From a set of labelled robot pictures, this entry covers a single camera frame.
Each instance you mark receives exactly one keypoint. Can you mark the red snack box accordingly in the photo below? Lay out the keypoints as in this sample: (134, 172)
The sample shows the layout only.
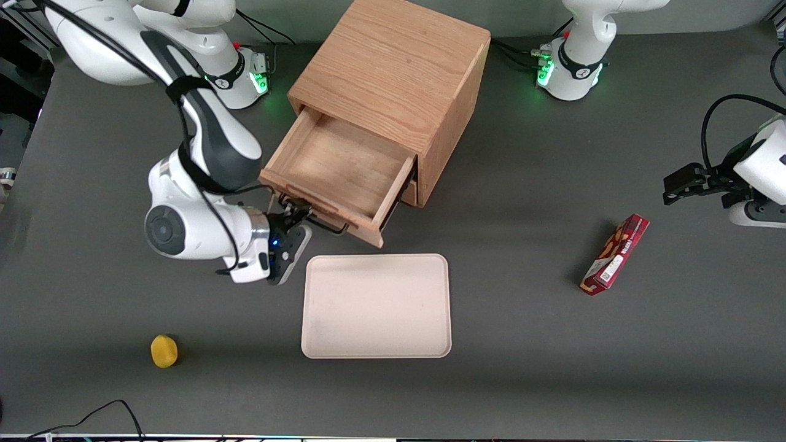
(614, 255)

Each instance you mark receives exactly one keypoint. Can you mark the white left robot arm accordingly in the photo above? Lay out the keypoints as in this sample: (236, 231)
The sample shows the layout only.
(583, 55)

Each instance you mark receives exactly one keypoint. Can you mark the wooden drawer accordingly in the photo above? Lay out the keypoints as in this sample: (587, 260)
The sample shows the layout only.
(344, 162)
(410, 193)

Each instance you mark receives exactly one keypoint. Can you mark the aluminium frame rail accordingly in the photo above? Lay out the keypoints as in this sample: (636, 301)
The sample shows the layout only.
(24, 21)

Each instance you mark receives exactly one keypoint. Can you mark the yellow lemon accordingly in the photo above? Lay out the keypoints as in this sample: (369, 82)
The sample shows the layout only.
(164, 351)

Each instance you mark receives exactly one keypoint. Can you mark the beige plastic tray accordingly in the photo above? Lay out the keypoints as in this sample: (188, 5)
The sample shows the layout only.
(376, 306)

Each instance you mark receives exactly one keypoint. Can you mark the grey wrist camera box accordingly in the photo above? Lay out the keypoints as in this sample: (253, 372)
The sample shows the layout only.
(295, 255)

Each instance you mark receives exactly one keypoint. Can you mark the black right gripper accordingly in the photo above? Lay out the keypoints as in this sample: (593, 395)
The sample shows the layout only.
(284, 223)

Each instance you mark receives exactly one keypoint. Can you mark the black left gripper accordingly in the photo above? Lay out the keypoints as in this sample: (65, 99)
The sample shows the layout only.
(719, 180)

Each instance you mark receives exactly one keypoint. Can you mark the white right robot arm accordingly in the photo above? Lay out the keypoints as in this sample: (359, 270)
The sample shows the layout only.
(184, 227)

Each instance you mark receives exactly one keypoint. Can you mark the white table edge fitting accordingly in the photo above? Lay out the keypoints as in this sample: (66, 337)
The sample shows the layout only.
(5, 181)

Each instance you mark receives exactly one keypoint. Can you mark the wooden drawer cabinet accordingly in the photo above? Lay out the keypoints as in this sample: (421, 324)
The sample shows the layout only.
(393, 67)

